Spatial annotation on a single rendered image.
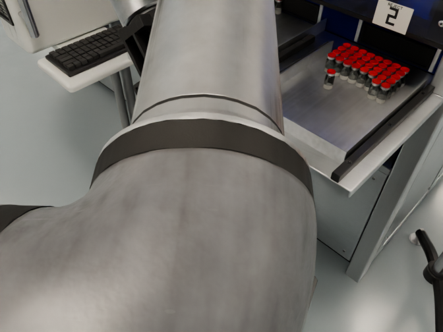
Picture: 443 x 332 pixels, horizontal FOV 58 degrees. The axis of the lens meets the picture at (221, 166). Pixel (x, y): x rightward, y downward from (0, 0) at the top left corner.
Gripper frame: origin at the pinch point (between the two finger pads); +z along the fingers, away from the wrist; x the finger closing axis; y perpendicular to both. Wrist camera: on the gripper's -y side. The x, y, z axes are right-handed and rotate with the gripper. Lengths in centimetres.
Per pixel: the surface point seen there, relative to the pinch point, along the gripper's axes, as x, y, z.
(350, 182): 2.2, -29.6, 15.3
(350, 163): 3.0, -31.5, 12.3
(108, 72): -55, -45, -33
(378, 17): 13, -64, -11
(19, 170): -162, -70, -28
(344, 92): 1, -54, 1
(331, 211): -30, -89, 41
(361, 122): 4.1, -46.1, 8.0
